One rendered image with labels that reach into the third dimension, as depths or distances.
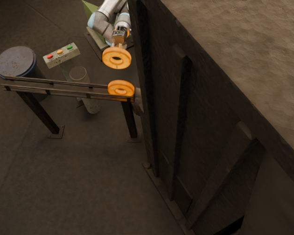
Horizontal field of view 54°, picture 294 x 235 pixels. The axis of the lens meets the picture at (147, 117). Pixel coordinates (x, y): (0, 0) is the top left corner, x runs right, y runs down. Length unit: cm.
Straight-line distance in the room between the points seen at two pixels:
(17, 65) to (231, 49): 206
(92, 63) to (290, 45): 238
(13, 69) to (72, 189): 101
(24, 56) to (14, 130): 64
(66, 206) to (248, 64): 196
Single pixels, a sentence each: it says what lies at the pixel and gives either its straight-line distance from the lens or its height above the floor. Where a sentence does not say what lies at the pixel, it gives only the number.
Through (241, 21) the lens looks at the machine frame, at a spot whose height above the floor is 176.
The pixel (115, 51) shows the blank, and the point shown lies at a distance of 155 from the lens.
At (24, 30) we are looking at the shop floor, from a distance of 333.
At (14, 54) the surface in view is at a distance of 252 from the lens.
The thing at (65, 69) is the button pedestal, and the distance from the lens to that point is 224.
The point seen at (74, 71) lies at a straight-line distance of 212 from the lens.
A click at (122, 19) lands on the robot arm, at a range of 180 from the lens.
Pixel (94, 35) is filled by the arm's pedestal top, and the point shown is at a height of 12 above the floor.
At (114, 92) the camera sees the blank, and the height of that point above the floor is 70.
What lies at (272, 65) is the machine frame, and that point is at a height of 176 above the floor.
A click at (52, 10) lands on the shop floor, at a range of 341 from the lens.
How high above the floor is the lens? 215
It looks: 63 degrees down
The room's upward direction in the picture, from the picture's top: 7 degrees counter-clockwise
